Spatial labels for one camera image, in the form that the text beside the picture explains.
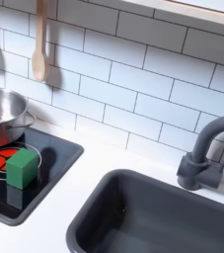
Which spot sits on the green block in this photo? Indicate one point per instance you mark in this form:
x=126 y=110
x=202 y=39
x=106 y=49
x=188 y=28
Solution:
x=21 y=168

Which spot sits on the black stove top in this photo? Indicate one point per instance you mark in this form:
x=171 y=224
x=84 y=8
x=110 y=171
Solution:
x=56 y=154

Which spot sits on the grey tap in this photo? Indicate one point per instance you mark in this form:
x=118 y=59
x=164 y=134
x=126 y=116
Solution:
x=200 y=156

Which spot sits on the wooden spoon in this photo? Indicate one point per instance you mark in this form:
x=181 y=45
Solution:
x=40 y=61

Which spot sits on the grey sink basin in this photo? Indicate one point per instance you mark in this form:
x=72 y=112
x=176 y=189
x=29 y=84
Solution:
x=159 y=214

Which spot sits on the steel pot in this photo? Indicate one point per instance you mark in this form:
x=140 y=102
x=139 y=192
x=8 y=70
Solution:
x=1 y=113

